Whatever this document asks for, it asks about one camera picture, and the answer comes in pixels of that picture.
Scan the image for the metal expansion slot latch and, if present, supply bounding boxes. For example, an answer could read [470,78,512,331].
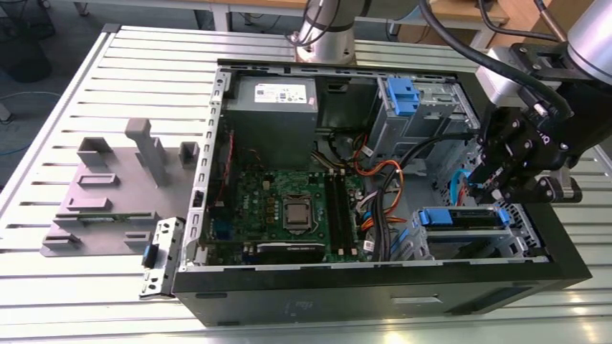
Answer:
[137,216,188,300]

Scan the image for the silver CPU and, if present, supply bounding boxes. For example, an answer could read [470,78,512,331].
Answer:
[285,204,310,225]

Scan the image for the black bin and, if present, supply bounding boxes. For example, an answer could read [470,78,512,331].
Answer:
[0,34,53,84]

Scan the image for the black PC case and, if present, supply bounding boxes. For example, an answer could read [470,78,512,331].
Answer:
[172,58,593,328]

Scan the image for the grey metal drive cage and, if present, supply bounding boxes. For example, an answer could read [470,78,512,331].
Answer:
[370,74,482,161]

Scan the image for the grey power supply unit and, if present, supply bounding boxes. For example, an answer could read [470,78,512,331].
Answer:
[224,75,320,171]

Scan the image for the pale blue floor cable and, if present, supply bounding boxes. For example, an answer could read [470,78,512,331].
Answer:
[0,91,62,157]

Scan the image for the yellow black power wires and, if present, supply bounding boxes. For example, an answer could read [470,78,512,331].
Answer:
[309,149,346,169]

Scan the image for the black RAM slot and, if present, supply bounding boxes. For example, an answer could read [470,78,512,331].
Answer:
[325,168,345,256]

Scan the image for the blue data wire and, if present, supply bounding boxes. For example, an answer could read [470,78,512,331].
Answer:
[448,167,480,209]

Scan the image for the blue drive cage clip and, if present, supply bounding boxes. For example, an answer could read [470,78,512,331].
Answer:
[386,77,422,117]

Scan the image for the CPU socket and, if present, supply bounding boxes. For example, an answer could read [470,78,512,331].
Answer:
[277,193,317,236]

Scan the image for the hard disk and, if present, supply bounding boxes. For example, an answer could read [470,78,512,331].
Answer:
[416,206,510,233]

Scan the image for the grey sleeved arm cable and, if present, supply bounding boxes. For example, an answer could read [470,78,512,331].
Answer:
[534,0,573,41]

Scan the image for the black graphics card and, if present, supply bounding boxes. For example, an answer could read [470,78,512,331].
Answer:
[242,242,329,265]

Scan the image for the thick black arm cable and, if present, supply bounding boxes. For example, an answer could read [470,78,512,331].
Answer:
[418,0,574,121]

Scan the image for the orange wire bundle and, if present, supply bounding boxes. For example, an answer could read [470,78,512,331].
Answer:
[353,148,408,234]

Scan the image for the white desk frame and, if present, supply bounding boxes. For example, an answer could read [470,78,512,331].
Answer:
[70,0,306,33]

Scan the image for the thin red wire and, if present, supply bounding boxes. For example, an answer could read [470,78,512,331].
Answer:
[213,128,262,209]

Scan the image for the metal disk bay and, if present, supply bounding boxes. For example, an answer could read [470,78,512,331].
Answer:
[409,206,549,262]

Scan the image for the grey parts rack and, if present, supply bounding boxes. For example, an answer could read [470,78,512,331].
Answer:
[40,118,201,259]

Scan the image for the black cable bundle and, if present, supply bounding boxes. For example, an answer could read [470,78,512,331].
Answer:
[365,131,481,262]

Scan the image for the green RAM stick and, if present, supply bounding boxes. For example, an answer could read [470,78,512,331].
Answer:
[80,213,130,224]

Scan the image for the green motherboard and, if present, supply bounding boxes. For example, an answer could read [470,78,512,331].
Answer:
[204,168,378,266]

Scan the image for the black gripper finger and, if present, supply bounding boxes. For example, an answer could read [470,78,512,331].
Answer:
[498,171,582,204]
[468,107,534,201]

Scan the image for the wooden desk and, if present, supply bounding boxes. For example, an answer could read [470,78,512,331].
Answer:
[386,0,510,49]

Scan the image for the wooden cabinet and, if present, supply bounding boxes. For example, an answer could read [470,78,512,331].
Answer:
[486,0,574,49]

